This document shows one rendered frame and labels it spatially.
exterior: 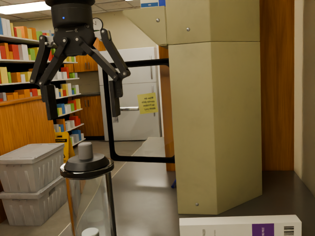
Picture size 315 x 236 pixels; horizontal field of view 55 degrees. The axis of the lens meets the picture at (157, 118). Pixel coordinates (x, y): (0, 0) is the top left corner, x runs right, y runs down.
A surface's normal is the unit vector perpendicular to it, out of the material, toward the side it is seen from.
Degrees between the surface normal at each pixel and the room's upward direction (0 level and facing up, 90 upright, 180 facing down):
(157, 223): 0
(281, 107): 90
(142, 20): 90
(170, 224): 0
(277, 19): 90
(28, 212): 96
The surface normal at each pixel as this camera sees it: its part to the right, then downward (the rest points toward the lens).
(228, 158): 0.57, 0.09
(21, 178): -0.17, 0.25
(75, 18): 0.36, 0.12
